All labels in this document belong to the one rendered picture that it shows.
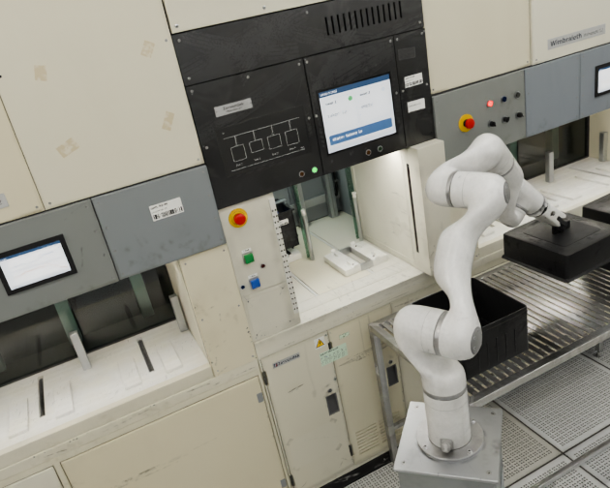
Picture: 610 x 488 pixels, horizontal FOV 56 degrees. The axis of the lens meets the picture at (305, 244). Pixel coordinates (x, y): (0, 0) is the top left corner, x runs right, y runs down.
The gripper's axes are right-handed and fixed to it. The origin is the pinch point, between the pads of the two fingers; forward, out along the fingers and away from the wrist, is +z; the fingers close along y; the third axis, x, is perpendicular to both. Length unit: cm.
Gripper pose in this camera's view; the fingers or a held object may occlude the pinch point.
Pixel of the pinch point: (559, 225)
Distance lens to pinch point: 221.7
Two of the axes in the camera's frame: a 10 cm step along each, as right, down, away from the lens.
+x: -4.8, 8.8, 0.2
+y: -4.7, -2.8, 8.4
